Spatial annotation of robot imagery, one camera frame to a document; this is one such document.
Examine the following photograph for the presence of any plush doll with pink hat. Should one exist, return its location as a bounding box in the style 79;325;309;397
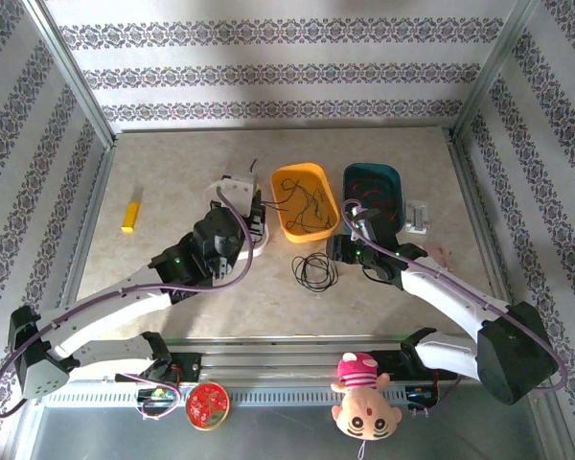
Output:
329;351;404;460

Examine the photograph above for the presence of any round red gold ornament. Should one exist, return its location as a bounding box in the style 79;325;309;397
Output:
185;380;231;431

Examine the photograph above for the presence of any white plastic tray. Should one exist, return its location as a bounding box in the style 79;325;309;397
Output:
201;174;272;263

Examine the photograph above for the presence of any orange plastic tray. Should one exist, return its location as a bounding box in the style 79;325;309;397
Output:
269;162;341;244

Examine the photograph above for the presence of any small pink object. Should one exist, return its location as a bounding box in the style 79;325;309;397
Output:
421;241;455;269

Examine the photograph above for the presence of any yellow rectangular block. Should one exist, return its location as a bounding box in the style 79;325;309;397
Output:
121;200;142;234

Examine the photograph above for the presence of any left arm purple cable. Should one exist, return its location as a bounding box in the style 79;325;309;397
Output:
0;189;256;423

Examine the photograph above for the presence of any small white connector part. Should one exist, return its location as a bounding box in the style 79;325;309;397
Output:
403;199;433;237

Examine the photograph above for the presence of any teal plastic tray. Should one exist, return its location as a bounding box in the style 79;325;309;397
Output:
340;162;404;239

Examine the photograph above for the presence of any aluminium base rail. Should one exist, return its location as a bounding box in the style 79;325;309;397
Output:
26;334;461;385

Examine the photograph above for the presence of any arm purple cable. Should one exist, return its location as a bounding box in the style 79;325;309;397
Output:
339;198;569;414
0;189;256;423

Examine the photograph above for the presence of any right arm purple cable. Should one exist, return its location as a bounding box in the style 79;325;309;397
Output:
339;198;569;414

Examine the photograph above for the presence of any aluminium side rail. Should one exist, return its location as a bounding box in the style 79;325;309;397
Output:
47;138;119;349
445;128;518;308

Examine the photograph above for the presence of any small circuit board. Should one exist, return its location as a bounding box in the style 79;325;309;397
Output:
134;386;182;423
405;386;437;417

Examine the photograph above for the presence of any thin black cable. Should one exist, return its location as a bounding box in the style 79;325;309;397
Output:
290;252;340;294
306;186;339;234
280;177;318;232

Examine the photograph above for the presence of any aluminium frame post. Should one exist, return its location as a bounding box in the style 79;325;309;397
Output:
21;0;119;150
449;0;541;140

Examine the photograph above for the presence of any slotted grey cable duct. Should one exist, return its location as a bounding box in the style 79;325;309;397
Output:
42;386;442;409

